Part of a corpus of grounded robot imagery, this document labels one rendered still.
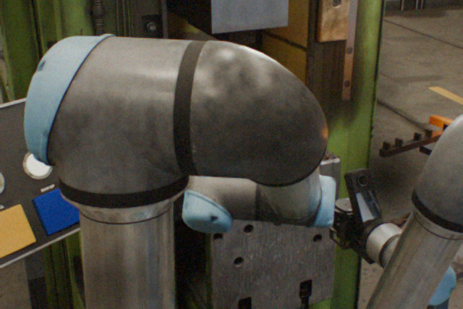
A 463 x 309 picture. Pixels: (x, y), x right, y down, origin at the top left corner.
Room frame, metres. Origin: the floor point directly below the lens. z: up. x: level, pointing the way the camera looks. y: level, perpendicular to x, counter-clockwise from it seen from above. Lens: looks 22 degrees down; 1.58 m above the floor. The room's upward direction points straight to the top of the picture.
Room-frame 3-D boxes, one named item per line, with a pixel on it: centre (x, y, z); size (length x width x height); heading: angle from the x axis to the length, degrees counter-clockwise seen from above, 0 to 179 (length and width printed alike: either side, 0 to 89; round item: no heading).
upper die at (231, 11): (1.60, 0.03, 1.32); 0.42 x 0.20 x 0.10; 24
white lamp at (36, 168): (1.05, 0.37, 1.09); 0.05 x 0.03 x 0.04; 114
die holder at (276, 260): (1.63, -0.01, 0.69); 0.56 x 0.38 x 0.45; 24
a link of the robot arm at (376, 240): (0.93, -0.29, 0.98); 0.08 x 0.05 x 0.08; 114
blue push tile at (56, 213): (1.02, 0.33, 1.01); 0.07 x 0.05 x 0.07; 139
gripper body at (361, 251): (1.01, -0.25, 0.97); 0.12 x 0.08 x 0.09; 24
